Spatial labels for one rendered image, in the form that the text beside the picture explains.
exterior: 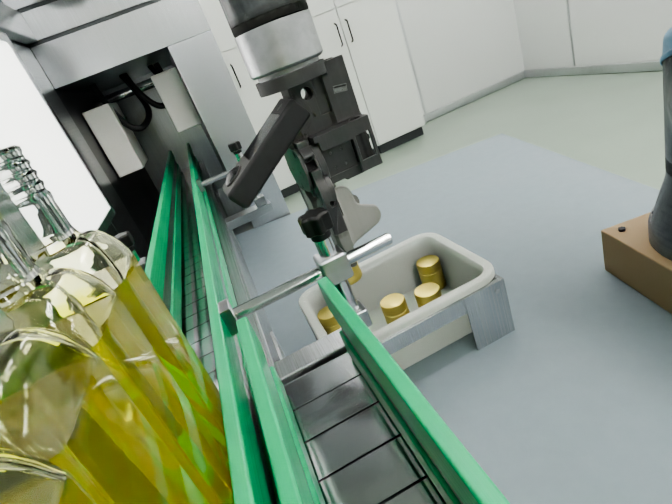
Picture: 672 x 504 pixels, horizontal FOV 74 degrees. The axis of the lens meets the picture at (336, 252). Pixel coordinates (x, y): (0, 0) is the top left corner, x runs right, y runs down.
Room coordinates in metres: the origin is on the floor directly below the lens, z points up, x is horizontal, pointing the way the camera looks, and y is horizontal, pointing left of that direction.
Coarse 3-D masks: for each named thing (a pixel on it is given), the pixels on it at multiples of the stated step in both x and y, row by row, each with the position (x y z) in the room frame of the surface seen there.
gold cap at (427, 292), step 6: (420, 288) 0.50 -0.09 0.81; (426, 288) 0.49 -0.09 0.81; (432, 288) 0.49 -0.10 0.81; (438, 288) 0.48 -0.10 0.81; (414, 294) 0.49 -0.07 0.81; (420, 294) 0.48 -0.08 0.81; (426, 294) 0.48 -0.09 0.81; (432, 294) 0.47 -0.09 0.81; (438, 294) 0.48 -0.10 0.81; (420, 300) 0.48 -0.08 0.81; (426, 300) 0.47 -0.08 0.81; (432, 300) 0.47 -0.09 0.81; (420, 306) 0.48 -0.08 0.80
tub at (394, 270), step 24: (408, 240) 0.59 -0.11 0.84; (432, 240) 0.57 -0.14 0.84; (360, 264) 0.57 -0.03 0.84; (384, 264) 0.57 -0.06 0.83; (408, 264) 0.58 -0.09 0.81; (456, 264) 0.51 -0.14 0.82; (480, 264) 0.46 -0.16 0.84; (312, 288) 0.56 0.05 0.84; (360, 288) 0.56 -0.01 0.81; (384, 288) 0.57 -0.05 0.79; (408, 288) 0.57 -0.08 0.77; (456, 288) 0.43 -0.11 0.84; (312, 312) 0.50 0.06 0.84; (432, 312) 0.41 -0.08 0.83; (384, 336) 0.40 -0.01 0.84
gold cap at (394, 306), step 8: (392, 296) 0.50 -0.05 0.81; (400, 296) 0.50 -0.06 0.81; (384, 304) 0.49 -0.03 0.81; (392, 304) 0.49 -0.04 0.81; (400, 304) 0.48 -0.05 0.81; (384, 312) 0.49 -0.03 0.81; (392, 312) 0.48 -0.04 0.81; (400, 312) 0.48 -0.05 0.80; (408, 312) 0.49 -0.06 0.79; (392, 320) 0.48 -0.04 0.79
